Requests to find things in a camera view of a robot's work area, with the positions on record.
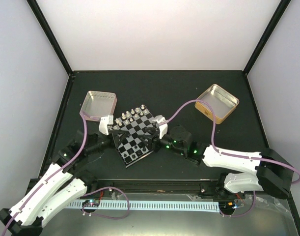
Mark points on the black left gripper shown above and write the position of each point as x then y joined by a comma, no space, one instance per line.
118,140

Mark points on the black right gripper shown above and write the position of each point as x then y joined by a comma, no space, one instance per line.
157,147

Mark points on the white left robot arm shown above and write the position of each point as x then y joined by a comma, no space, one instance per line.
67,178

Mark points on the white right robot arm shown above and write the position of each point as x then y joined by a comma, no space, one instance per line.
265,171

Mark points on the black and white chessboard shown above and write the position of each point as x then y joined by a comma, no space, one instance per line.
135,124

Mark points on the pink metal tin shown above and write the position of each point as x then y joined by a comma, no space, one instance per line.
98,104

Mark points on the gold metal tin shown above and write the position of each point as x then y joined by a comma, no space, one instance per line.
221,101

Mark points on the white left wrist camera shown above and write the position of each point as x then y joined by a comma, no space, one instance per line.
105,122

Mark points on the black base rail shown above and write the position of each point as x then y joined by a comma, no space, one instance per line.
205,188

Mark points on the white slotted cable duct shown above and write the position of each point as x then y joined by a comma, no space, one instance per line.
145,205

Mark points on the black frame post left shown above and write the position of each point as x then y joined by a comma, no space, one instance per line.
34,6

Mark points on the black frame post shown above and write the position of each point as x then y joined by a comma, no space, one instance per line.
277,15
34,6

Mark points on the black frame post right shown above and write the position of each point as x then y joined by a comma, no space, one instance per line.
277,15

